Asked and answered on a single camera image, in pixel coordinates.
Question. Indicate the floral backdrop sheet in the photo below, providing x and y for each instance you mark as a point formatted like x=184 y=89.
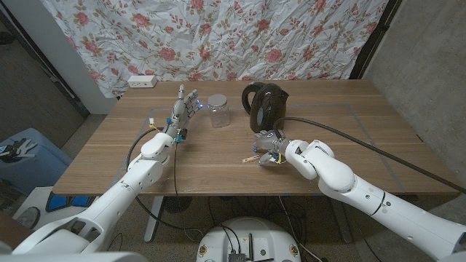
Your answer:
x=218 y=36

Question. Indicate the blue storage bin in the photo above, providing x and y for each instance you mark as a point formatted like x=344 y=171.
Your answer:
x=32 y=171

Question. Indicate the black round fan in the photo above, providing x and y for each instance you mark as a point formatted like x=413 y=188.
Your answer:
x=177 y=203

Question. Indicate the black electronics box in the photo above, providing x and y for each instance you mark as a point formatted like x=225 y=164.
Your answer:
x=237 y=257

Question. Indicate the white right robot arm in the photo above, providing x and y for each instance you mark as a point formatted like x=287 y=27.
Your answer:
x=335 y=174

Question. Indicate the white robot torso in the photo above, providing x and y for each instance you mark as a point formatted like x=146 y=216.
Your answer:
x=73 y=257

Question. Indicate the wooden clothespin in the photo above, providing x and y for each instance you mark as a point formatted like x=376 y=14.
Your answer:
x=249 y=159

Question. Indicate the grey table leg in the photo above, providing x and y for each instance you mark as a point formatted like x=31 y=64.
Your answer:
x=342 y=222

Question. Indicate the black electric kettle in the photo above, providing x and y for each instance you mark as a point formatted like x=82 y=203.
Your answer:
x=269 y=105

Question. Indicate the white board with blue patches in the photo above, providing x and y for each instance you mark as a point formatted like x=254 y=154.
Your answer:
x=62 y=202

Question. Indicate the white table leg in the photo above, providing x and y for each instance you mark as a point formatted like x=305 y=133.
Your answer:
x=153 y=222

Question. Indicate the white power strip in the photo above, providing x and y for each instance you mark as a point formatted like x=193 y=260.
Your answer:
x=142 y=81

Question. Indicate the white robot mobile base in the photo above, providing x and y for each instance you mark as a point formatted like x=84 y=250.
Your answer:
x=247 y=233

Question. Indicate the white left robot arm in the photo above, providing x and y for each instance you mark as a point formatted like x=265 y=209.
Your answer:
x=120 y=193

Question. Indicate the black antenna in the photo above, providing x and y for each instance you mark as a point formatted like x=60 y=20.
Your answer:
x=250 y=247

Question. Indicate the black and white gloves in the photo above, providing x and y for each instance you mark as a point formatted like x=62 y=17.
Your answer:
x=16 y=150

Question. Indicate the clear jar with metal lid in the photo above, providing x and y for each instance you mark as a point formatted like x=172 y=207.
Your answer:
x=219 y=113

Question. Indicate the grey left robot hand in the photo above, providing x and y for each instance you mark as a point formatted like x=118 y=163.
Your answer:
x=180 y=113

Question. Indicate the black backdrop stand pole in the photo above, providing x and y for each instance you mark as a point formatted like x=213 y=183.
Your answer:
x=375 y=40

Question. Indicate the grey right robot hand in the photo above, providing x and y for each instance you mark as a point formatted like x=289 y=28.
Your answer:
x=271 y=142

